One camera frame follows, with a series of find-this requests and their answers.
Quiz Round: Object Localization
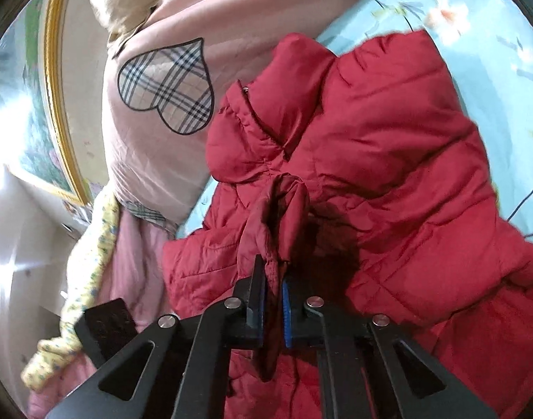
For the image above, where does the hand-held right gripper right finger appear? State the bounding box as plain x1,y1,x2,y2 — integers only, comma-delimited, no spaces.
281,279,498,419

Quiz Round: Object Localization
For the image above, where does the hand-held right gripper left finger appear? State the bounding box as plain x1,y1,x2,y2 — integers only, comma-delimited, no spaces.
44,254,269,419

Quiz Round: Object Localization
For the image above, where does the red puffer jacket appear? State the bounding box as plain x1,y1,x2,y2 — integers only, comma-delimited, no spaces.
162,30,533,419

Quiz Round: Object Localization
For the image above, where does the yellow dotted blanket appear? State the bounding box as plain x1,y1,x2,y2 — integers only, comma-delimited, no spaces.
21,191,121,394

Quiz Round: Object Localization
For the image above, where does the pink quilted blanket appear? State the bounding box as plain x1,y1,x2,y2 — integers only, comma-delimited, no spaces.
26,207,184,419

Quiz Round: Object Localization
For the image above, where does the pink duvet with plaid hearts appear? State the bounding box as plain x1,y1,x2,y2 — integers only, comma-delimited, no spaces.
91,0,383,238

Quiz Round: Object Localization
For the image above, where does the light blue floral bed sheet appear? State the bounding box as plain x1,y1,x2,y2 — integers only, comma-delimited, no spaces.
177,0,533,245

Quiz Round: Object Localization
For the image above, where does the gold framed wall picture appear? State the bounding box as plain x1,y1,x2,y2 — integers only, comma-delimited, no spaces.
0,0,93,206

